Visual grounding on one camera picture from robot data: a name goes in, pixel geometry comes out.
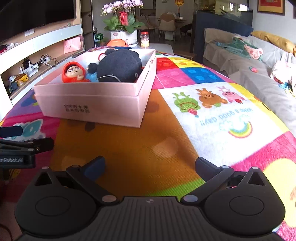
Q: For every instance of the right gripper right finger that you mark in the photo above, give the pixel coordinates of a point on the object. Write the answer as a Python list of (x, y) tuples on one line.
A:
[(214, 178)]

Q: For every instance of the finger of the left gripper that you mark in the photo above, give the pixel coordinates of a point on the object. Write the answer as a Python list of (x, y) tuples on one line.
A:
[(10, 131)]

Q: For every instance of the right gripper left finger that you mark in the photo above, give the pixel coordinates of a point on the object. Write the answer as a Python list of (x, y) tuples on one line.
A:
[(85, 177)]

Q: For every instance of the red hooded figure keychain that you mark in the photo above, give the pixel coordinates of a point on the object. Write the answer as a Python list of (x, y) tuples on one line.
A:
[(73, 72)]

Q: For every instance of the pink cardboard box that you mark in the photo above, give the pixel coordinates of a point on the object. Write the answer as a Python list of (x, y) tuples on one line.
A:
[(113, 103)]

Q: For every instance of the black plush toy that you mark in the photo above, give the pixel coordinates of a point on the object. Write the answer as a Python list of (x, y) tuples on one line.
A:
[(122, 65)]

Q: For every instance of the blue white wipes pack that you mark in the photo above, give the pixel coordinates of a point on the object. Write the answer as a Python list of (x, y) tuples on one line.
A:
[(92, 77)]

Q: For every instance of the colourful cartoon play mat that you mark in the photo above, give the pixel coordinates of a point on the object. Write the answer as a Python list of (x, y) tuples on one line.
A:
[(191, 112)]

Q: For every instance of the white tv shelf unit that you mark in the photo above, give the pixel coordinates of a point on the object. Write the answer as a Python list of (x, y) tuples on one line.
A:
[(45, 41)]

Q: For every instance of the pink gift bag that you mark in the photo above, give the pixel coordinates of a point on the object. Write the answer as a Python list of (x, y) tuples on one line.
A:
[(73, 44)]

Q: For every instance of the grey covered sofa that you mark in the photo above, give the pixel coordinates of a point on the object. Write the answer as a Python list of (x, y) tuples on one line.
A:
[(271, 78)]

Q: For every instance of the black television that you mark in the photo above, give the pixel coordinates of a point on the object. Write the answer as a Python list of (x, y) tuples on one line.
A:
[(19, 16)]

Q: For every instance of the pink plush on sofa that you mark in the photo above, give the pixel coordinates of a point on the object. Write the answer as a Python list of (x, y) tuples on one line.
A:
[(254, 53)]

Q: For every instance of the green clothes on sofa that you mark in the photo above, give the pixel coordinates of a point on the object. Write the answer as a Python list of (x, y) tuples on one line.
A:
[(236, 46)]

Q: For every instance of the orange round bowl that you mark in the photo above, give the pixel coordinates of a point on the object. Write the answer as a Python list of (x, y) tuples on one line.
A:
[(117, 43)]

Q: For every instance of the yellow cushion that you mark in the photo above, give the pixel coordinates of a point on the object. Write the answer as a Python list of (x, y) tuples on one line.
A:
[(276, 40)]

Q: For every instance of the glass jar red lid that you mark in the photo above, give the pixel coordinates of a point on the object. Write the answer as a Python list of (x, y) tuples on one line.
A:
[(144, 39)]

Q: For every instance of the potted pink orchid plant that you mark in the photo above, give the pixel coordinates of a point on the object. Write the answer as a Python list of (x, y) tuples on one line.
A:
[(122, 23)]

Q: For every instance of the dining chair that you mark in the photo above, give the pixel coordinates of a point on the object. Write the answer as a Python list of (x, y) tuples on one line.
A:
[(167, 26)]

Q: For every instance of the glass fish tank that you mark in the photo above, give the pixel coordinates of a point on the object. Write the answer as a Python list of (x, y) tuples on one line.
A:
[(231, 9)]

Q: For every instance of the red framed wall picture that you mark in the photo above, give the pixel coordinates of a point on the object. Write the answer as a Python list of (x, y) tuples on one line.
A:
[(271, 6)]

